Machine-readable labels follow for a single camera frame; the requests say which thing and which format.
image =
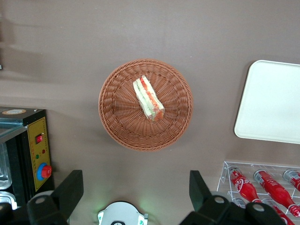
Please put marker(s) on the brown round wicker basket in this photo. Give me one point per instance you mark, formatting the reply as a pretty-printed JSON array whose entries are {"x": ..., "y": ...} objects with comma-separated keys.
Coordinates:
[{"x": 122, "y": 126}]

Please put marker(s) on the red cola bottle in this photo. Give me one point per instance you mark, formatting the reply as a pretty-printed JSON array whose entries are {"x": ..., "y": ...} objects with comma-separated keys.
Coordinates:
[
  {"x": 243, "y": 187},
  {"x": 284, "y": 219},
  {"x": 274, "y": 189},
  {"x": 294, "y": 179},
  {"x": 239, "y": 202}
]

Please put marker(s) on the clear acrylic bottle rack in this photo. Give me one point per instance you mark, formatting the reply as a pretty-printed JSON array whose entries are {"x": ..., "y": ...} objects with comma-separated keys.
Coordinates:
[{"x": 225, "y": 173}]

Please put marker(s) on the triangle sandwich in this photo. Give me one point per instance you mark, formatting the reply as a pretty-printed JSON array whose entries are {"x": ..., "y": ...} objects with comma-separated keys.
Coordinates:
[{"x": 147, "y": 98}]

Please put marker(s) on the black food warmer machine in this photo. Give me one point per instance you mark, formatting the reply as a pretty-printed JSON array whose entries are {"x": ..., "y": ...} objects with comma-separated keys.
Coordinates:
[{"x": 38, "y": 145}]

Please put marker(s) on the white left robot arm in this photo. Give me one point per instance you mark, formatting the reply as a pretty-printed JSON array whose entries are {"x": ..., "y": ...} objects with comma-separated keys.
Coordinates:
[{"x": 122, "y": 213}]

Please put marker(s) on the cream rectangular plastic tray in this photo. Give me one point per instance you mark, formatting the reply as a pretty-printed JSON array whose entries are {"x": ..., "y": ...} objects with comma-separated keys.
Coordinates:
[{"x": 269, "y": 103}]

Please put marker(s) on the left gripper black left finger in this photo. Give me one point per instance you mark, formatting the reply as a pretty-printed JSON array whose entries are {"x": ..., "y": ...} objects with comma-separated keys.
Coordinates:
[{"x": 63, "y": 197}]

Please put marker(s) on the steel warmer pan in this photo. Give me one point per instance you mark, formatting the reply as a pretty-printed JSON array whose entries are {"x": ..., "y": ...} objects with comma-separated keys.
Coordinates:
[
  {"x": 4, "y": 168},
  {"x": 8, "y": 200}
]

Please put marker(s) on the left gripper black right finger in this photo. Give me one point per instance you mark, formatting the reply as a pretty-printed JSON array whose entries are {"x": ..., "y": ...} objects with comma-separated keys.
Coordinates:
[{"x": 206, "y": 206}]

